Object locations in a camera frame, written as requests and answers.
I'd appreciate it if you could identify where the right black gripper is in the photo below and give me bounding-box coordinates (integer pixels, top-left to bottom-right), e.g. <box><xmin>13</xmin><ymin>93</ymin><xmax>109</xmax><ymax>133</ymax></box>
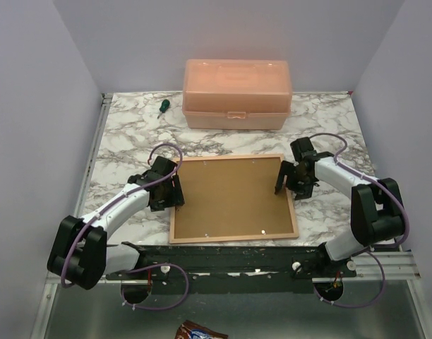
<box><xmin>275</xmin><ymin>160</ymin><xmax>314</xmax><ymax>201</ymax></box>

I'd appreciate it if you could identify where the brown fibreboard backing board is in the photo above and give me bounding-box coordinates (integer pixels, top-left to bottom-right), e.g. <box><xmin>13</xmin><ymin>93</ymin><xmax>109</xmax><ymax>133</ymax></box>
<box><xmin>173</xmin><ymin>157</ymin><xmax>295</xmax><ymax>239</ymax></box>

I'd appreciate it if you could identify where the pink wooden picture frame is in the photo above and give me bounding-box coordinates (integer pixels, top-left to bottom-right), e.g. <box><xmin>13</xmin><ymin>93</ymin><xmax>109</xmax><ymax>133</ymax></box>
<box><xmin>168</xmin><ymin>153</ymin><xmax>300</xmax><ymax>244</ymax></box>

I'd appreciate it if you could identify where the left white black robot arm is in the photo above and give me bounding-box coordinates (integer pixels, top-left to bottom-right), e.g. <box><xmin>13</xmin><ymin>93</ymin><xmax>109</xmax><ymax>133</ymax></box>
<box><xmin>47</xmin><ymin>156</ymin><xmax>185</xmax><ymax>290</ymax></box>

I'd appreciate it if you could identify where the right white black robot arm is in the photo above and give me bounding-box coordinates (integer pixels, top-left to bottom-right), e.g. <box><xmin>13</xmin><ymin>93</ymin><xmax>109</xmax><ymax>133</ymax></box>
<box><xmin>275</xmin><ymin>137</ymin><xmax>409</xmax><ymax>277</ymax></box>

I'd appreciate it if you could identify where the orange translucent plastic toolbox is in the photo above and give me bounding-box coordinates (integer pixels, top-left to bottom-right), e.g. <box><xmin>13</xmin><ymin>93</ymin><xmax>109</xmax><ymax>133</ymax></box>
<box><xmin>182</xmin><ymin>59</ymin><xmax>293</xmax><ymax>130</ymax></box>

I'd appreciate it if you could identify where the brown snack wrapper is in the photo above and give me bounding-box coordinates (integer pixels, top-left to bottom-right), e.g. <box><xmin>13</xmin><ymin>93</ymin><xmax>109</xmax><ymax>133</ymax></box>
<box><xmin>174</xmin><ymin>320</ymin><xmax>229</xmax><ymax>339</ymax></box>

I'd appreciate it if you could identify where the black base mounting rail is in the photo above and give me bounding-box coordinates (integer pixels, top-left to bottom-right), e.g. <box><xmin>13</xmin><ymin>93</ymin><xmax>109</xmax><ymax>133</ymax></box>
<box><xmin>106</xmin><ymin>245</ymin><xmax>356</xmax><ymax>295</ymax></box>

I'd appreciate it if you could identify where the green handled screwdriver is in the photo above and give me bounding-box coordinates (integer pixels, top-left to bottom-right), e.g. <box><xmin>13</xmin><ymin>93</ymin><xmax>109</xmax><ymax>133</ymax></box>
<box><xmin>157</xmin><ymin>99</ymin><xmax>171</xmax><ymax>119</ymax></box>

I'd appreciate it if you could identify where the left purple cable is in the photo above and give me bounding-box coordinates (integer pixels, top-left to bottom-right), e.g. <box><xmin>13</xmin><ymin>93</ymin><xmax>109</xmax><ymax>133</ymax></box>
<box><xmin>60</xmin><ymin>143</ymin><xmax>191</xmax><ymax>312</ymax></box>

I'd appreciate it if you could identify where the aluminium extrusion rail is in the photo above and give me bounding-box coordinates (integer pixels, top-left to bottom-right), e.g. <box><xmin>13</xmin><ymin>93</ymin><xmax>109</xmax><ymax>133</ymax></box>
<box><xmin>32</xmin><ymin>92</ymin><xmax>423</xmax><ymax>338</ymax></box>

